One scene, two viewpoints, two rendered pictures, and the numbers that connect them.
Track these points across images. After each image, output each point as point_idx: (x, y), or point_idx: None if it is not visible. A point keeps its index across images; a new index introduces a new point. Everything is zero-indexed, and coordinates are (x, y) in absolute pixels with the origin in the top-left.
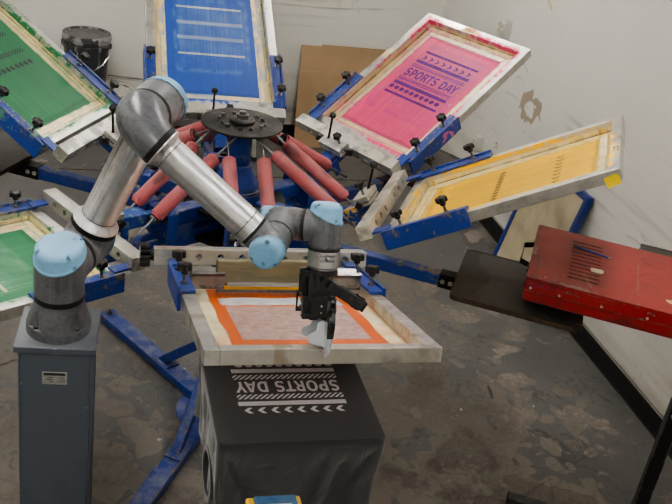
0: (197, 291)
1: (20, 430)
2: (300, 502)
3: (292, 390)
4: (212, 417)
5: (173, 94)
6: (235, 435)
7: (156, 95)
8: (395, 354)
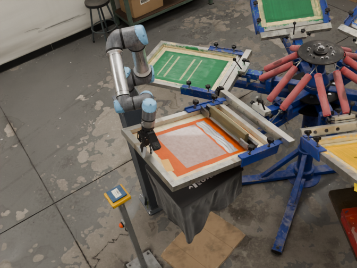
0: None
1: (121, 123)
2: (127, 198)
3: None
4: None
5: (131, 34)
6: None
7: (119, 33)
8: (160, 175)
